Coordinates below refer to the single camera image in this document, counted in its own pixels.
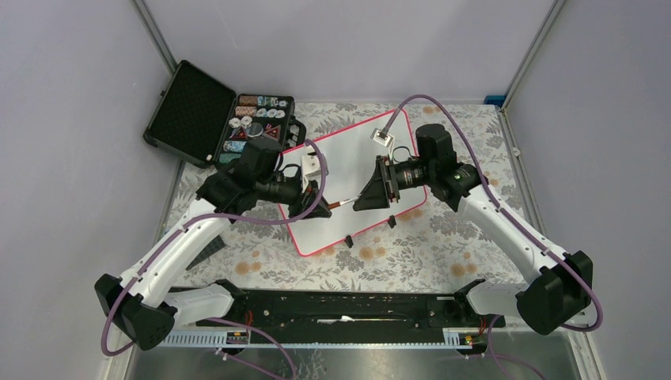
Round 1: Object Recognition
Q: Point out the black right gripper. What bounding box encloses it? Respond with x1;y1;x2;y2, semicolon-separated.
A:
353;155;434;212

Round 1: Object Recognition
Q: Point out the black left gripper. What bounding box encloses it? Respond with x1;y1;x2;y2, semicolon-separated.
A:
256;173;332;222

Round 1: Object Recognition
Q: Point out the red capped marker pen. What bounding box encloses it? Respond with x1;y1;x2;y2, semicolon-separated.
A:
328;198;357;210

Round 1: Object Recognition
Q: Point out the pink framed whiteboard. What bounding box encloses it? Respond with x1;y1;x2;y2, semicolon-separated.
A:
287;111;427;257

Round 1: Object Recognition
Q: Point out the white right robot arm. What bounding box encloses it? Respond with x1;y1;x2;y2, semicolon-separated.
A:
353;123;596;336

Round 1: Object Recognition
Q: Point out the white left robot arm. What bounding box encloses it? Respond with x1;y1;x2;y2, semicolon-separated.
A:
94;137;328;357

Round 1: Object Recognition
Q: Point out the grey lego baseplate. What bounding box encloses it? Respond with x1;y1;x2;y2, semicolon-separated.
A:
186;236;226;271

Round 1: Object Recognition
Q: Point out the black poker chip case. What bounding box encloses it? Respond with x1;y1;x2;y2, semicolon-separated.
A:
143;60;307;169

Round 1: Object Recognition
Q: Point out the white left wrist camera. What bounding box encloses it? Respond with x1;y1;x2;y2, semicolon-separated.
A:
301;151;322;183

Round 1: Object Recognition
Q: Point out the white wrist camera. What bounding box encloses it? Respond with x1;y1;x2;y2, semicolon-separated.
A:
370;128;395;149
301;151;322;183

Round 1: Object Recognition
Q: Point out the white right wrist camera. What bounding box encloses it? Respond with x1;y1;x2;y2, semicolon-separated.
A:
370;128;395;149

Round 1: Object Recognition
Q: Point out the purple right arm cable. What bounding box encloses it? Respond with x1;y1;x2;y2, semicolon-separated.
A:
385;94;605;380

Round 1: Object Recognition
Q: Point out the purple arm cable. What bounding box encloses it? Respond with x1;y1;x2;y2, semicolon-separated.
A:
100;139;330;380
385;94;605;380

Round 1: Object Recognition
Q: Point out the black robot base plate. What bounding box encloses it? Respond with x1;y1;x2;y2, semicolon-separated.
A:
224;289;506;328

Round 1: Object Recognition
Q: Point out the blue corner bracket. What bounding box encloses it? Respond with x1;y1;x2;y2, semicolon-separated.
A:
483;95;506;108

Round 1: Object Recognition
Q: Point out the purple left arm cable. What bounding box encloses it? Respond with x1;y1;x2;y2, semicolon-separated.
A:
100;139;330;380

